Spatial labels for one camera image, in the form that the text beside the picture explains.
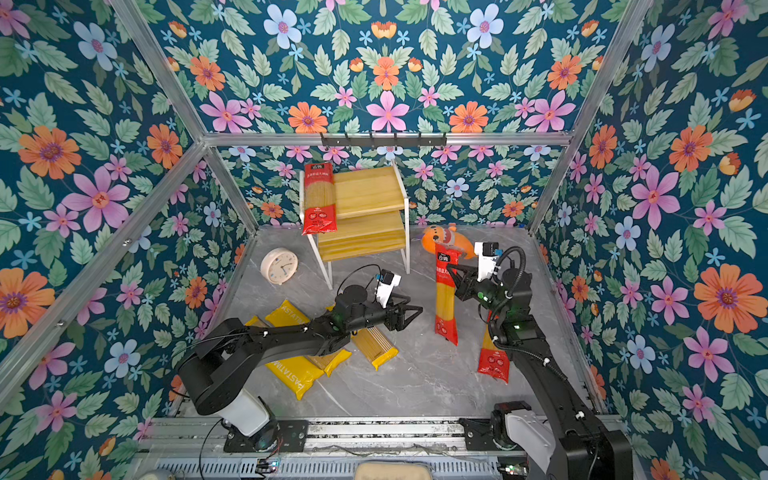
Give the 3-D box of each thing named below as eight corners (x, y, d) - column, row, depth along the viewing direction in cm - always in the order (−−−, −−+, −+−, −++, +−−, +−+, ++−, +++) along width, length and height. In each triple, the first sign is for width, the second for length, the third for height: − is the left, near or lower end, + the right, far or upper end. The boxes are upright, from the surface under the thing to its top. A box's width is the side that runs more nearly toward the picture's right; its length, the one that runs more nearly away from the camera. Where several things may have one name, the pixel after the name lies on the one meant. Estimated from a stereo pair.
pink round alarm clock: (268, 286, 105) (254, 265, 95) (289, 263, 111) (278, 241, 102) (282, 292, 103) (269, 271, 94) (302, 269, 110) (292, 247, 100)
